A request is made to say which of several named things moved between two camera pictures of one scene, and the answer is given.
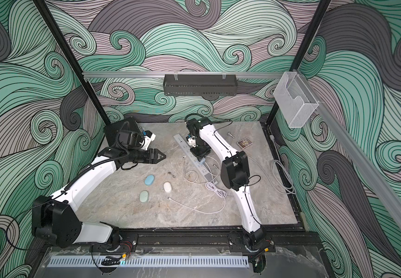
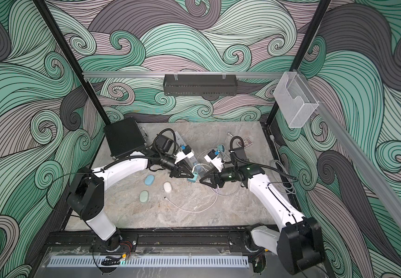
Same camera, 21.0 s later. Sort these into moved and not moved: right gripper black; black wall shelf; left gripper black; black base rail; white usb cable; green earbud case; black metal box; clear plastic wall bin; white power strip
Moved: white usb cable; left gripper black; right gripper black
Not moved: green earbud case; white power strip; black base rail; black metal box; clear plastic wall bin; black wall shelf
